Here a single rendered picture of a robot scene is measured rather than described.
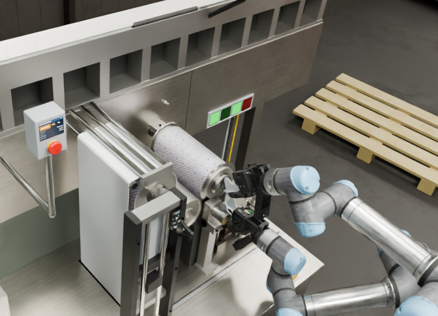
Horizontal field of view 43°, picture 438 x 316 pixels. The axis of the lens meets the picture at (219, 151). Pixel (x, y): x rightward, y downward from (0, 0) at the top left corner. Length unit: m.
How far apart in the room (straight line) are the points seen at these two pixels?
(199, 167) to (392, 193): 2.42
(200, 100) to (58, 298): 0.82
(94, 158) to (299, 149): 2.69
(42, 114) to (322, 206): 0.77
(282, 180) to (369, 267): 1.97
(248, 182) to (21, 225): 0.71
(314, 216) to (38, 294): 0.90
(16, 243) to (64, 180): 0.25
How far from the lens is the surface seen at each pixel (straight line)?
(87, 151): 1.56
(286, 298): 1.74
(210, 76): 1.98
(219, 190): 1.72
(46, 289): 1.89
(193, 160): 1.72
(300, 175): 1.46
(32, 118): 1.18
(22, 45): 0.95
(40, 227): 1.87
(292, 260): 1.72
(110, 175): 1.50
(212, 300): 1.87
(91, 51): 1.59
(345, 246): 3.46
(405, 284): 1.78
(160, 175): 1.45
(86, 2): 3.35
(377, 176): 4.06
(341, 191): 1.59
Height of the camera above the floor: 2.40
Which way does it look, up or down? 38 degrees down
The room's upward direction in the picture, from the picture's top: 10 degrees clockwise
